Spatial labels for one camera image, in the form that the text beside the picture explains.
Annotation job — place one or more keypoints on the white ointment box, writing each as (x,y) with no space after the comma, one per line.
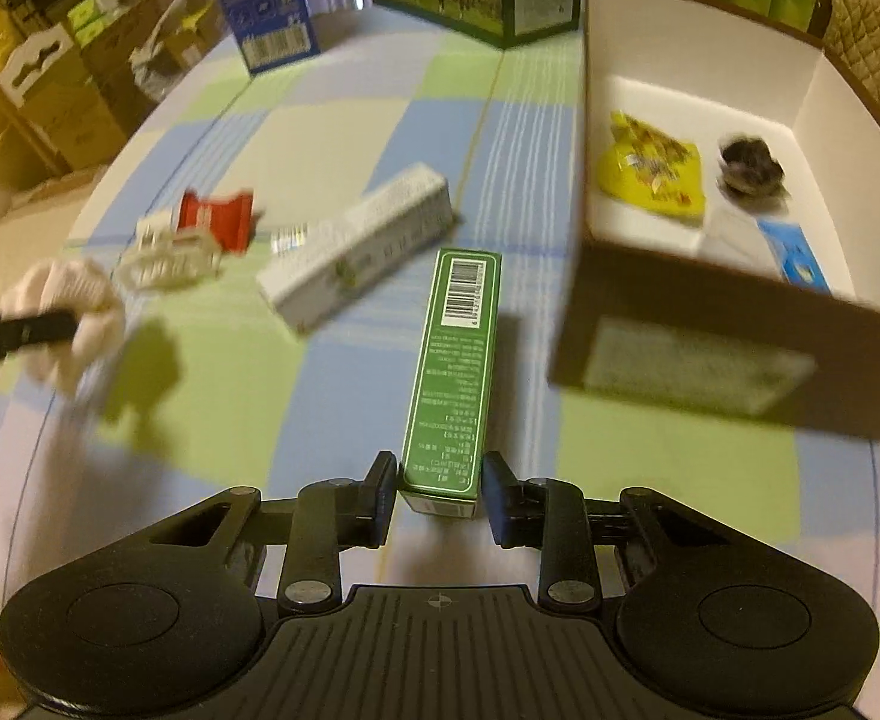
(345,255)

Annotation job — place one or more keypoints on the dark velvet scrunchie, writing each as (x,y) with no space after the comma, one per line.
(748,168)

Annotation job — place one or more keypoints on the clear plastic tray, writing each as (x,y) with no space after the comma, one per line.
(729,238)

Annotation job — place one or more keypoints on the cardboard boxes pile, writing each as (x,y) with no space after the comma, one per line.
(134,52)

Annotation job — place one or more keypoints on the green medicine box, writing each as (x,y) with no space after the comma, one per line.
(447,416)

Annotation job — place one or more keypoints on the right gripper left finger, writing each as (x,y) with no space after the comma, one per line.
(326,519)

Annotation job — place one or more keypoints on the yellow snack pouch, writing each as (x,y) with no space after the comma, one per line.
(647,168)

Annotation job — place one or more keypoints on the white sock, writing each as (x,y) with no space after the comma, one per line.
(81,290)

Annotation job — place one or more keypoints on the checked bed sheet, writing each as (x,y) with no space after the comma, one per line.
(210,389)

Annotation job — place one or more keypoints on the blue hand cream tube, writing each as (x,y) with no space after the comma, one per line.
(794,257)

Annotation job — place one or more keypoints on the brown shoe box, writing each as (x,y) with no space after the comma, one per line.
(644,319)

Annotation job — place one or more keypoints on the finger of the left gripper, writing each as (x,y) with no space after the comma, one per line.
(51,327)

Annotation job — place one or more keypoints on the red candy wrapper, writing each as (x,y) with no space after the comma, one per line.
(230,221)

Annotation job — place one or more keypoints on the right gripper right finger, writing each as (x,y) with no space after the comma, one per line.
(549,516)

